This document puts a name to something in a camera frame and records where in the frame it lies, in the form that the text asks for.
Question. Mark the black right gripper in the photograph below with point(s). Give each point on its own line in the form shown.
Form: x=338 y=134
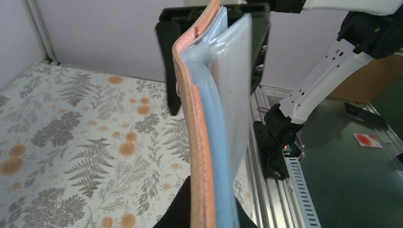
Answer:
x=172 y=20

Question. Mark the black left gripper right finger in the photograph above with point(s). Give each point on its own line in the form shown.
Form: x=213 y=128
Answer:
x=244 y=220

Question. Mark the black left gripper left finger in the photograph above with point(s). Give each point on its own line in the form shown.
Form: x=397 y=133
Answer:
x=178 y=214

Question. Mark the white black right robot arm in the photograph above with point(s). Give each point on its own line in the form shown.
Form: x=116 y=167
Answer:
x=371 y=30

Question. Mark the red white paper card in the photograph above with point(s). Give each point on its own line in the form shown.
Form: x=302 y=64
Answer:
x=367 y=140

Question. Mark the floral patterned table mat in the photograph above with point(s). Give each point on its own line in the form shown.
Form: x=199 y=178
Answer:
x=83 y=149

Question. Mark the black smartphone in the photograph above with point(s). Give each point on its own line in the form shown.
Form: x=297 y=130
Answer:
x=365 y=116

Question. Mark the brown cardboard box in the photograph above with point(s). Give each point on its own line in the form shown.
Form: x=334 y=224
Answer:
x=370 y=81

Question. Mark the aluminium mounting rail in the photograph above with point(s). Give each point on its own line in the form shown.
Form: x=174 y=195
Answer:
x=280 y=192

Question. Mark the grey slotted cable duct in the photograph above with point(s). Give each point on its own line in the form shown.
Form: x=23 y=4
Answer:
x=299 y=195

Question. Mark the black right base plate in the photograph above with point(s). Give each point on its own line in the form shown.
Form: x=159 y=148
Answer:
x=273 y=164

